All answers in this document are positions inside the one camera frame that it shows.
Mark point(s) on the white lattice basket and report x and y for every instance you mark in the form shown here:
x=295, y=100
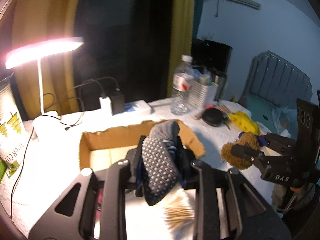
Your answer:
x=202, y=95

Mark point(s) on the black round pouch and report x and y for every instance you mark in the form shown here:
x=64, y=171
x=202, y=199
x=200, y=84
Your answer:
x=213, y=117

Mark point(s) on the patterned small card box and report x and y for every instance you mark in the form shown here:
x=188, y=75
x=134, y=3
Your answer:
x=223, y=109

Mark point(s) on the yellow curtain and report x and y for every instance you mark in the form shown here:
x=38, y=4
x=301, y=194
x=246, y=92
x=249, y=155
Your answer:
x=43, y=40
x=181, y=35

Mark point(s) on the yellow curtain right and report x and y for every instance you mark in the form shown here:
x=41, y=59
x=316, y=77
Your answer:
x=181, y=35

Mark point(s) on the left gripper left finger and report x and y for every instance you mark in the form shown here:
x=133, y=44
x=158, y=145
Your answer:
x=93, y=203

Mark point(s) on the brown fuzzy plush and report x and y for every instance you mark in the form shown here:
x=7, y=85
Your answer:
x=245, y=139

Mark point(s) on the white power adapter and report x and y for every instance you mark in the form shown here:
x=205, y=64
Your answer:
x=106, y=105

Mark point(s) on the steel thermos mug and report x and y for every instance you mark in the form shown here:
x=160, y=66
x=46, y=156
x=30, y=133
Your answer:
x=221, y=81

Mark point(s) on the grey padded headboard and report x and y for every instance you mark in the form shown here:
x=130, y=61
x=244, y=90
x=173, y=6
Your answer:
x=277, y=81

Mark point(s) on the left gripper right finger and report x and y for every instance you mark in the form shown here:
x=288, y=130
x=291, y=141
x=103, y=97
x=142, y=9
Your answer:
x=229, y=207

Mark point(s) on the grey dotted sock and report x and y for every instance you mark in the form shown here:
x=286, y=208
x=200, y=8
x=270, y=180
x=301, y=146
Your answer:
x=159, y=172

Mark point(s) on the black monitor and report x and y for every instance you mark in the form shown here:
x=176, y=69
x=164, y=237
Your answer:
x=211, y=54

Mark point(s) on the black power adapter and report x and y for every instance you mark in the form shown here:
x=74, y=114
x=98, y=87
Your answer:
x=117, y=102

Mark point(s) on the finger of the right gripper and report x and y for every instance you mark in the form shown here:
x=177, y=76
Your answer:
x=274, y=140
x=248, y=153

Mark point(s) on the paper cups sleeve white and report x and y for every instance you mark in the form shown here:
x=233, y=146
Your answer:
x=14, y=137

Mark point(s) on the plastic water bottle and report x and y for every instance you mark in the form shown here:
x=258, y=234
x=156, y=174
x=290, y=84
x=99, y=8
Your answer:
x=181, y=84

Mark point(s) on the white power strip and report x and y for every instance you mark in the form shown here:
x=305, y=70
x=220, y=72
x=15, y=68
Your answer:
x=138, y=107

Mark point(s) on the open cardboard box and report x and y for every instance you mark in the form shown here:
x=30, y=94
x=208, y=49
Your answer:
x=98, y=150

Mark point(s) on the yellow curtain left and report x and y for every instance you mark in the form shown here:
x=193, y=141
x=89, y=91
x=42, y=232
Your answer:
x=43, y=40

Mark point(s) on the white lace tablecloth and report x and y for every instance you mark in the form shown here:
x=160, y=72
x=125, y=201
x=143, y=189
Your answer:
x=51, y=163

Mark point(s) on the white desk lamp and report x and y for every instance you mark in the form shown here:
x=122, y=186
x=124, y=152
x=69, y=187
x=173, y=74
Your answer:
x=36, y=52

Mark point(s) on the cotton swabs bag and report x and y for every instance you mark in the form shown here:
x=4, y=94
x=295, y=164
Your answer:
x=179, y=212

